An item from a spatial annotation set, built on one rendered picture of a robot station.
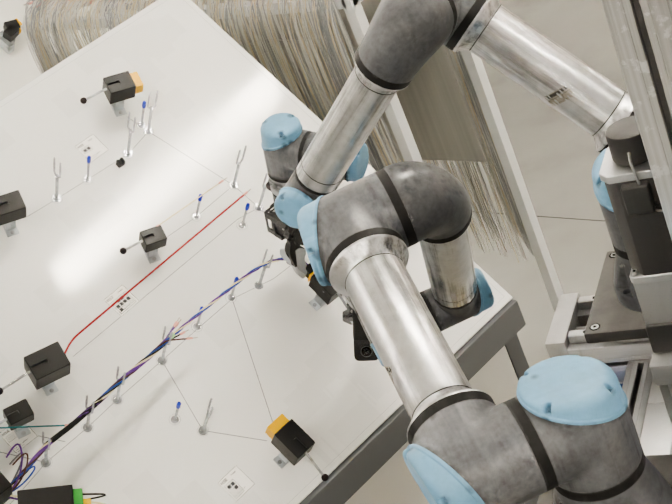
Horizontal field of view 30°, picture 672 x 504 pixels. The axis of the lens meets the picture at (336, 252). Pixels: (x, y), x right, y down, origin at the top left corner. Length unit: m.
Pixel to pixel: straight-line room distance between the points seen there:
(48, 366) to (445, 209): 0.86
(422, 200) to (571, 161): 3.25
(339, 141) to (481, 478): 0.73
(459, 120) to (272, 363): 1.16
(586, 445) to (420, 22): 0.71
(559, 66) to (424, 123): 1.51
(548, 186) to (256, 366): 2.57
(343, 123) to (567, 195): 2.81
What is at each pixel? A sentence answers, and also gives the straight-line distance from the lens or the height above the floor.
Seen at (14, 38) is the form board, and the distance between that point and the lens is 5.44.
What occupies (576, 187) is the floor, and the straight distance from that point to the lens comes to 4.76.
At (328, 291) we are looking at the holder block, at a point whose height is 1.11.
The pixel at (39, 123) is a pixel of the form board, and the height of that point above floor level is 1.53.
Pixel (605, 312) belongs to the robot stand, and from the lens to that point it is 1.98.
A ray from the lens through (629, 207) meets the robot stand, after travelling 1.57.
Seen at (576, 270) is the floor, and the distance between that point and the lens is 4.28.
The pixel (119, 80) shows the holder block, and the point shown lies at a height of 1.55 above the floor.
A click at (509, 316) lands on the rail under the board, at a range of 2.62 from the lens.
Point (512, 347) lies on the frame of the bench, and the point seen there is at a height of 0.75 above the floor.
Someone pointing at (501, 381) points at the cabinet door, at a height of 0.70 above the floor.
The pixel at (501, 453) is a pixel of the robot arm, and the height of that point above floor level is 1.36.
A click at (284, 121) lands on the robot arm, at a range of 2.24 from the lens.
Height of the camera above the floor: 2.28
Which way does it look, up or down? 27 degrees down
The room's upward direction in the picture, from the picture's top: 24 degrees counter-clockwise
